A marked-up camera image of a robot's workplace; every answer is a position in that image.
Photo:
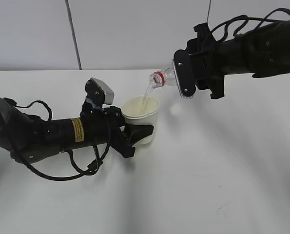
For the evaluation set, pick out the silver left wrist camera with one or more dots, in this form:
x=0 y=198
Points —
x=98 y=94

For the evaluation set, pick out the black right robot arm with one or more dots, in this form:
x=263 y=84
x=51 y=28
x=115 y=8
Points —
x=262 y=52

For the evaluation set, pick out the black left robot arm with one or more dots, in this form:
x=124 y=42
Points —
x=37 y=139

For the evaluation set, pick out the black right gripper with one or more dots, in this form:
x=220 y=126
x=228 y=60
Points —
x=195 y=65

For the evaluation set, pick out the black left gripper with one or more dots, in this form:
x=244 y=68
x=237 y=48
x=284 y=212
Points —
x=120 y=141

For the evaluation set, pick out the white paper cup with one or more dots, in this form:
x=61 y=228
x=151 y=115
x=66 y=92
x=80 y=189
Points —
x=135 y=114

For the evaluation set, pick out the clear water bottle red label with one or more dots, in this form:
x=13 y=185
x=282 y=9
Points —
x=166 y=76

